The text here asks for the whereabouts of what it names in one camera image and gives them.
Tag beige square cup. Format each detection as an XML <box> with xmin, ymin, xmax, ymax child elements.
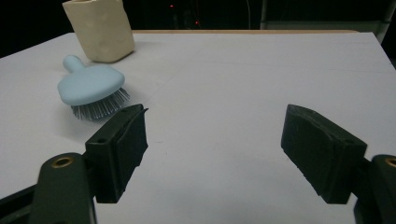
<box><xmin>62</xmin><ymin>0</ymin><xmax>136</xmax><ymax>63</ymax></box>

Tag light blue hairbrush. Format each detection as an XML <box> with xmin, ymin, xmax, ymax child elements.
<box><xmin>56</xmin><ymin>54</ymin><xmax>131</xmax><ymax>121</ymax></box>

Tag white table cover sheet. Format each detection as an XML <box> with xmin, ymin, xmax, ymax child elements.
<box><xmin>0</xmin><ymin>32</ymin><xmax>396</xmax><ymax>224</ymax></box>

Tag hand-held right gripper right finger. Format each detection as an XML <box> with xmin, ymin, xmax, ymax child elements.
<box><xmin>280</xmin><ymin>104</ymin><xmax>368</xmax><ymax>205</ymax></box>

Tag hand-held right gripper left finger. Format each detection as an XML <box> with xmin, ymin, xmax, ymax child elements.
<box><xmin>85</xmin><ymin>104</ymin><xmax>149</xmax><ymax>204</ymax></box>

